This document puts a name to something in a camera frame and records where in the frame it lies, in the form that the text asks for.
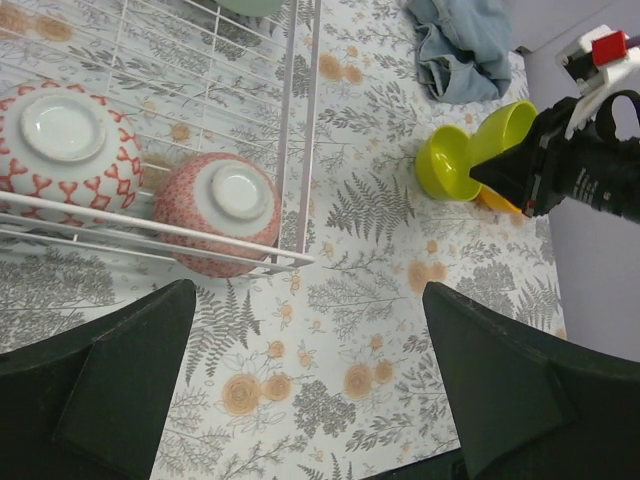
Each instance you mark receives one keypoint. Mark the red floral pattern bowl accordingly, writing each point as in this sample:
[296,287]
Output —
[222,194]

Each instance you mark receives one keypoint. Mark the blue denim cloth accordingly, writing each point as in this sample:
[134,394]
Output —
[462,53]

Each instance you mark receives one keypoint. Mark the orange bowl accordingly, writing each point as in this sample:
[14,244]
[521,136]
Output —
[496,202]

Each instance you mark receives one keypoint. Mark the red diamond pattern bowl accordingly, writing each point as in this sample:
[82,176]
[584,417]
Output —
[63,143]

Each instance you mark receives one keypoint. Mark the pale green bowl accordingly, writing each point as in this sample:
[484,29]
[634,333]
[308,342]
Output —
[251,8]

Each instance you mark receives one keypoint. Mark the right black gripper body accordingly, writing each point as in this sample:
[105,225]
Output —
[559,166]

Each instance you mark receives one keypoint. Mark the lime green bowl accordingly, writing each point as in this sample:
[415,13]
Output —
[501,130]
[442,166]

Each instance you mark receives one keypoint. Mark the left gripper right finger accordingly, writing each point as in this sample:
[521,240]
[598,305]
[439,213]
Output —
[527,404]

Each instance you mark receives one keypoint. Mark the white wire dish rack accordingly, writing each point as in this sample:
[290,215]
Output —
[191,77]

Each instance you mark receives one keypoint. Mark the floral table mat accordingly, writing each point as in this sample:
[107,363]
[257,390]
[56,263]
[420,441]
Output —
[325,371]

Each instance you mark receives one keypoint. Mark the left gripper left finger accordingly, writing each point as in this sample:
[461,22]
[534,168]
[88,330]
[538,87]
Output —
[91,403]

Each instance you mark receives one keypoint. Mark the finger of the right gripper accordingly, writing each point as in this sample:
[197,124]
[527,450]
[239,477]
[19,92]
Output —
[513,175]

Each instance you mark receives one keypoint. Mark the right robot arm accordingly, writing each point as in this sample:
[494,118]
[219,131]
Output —
[593,167]

